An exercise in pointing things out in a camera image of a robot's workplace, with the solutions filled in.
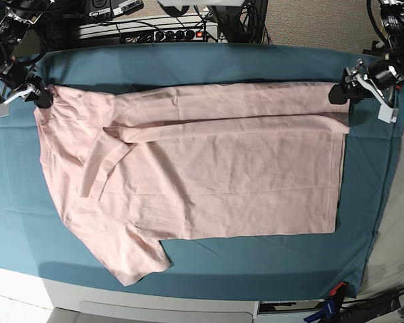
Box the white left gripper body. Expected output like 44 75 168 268
342 59 396 108

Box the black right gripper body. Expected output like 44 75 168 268
0 75 44 103

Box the pink T-shirt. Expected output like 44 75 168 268
34 82 349 286

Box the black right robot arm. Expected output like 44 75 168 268
0 1 53 117

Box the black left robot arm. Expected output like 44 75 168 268
329 1 404 108

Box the teal table cloth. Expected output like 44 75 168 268
0 43 404 301

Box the white power strip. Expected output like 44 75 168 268
119 27 218 44

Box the orange blue clamp bottom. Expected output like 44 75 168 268
304 281 348 322

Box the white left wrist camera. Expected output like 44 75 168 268
378 106 399 123

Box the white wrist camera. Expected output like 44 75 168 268
378 106 399 123
0 102 9 117

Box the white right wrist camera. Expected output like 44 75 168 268
0 102 9 117

